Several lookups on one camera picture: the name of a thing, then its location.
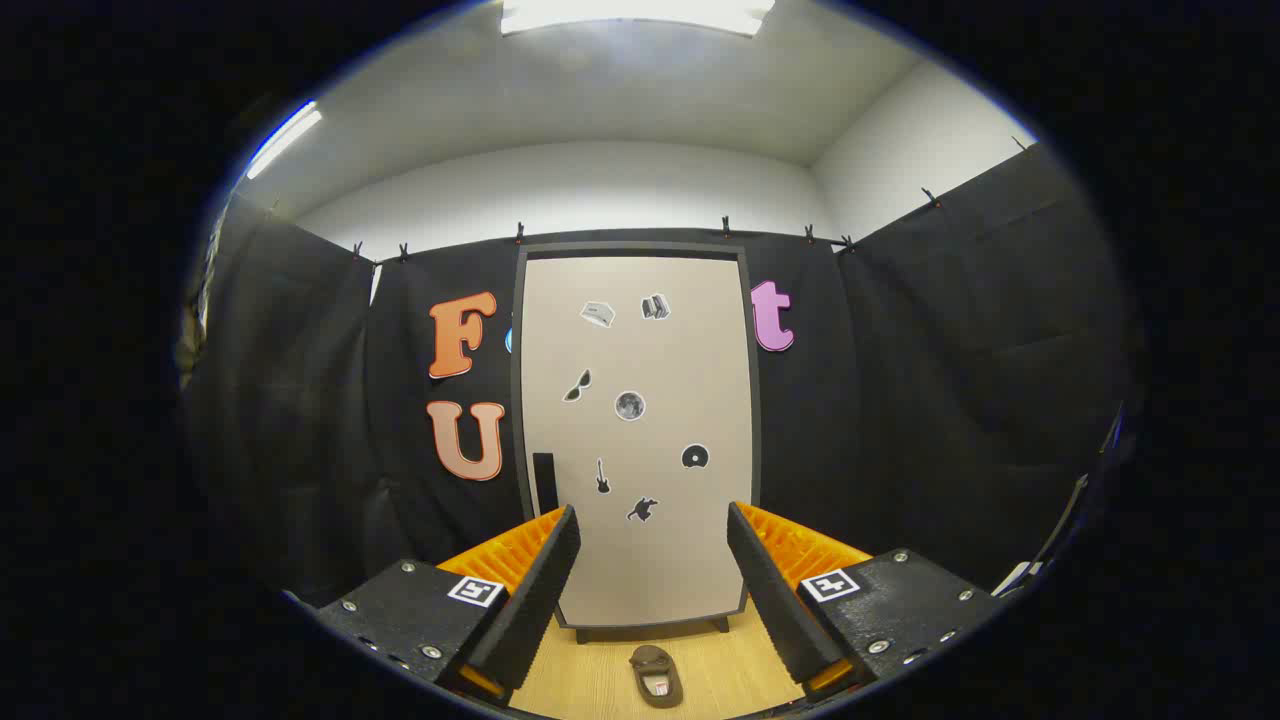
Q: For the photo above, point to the dark grey shoe cabinet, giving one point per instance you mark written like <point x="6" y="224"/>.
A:
<point x="630" y="250"/>

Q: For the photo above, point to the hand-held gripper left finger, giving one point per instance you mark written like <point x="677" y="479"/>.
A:
<point x="535" y="600"/>

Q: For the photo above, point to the black backdrop cloth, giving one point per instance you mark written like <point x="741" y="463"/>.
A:
<point x="900" y="400"/>

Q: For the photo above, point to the ceiling light panel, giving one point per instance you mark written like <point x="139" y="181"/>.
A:
<point x="285" y="140"/>
<point x="640" y="15"/>

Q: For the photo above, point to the brown fuzzy shoe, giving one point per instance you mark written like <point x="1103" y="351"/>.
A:
<point x="645" y="660"/>

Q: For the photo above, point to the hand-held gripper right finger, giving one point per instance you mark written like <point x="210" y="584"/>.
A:
<point x="775" y="600"/>

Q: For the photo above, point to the beige shoe cabinet door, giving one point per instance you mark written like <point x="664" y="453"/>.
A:
<point x="680" y="360"/>

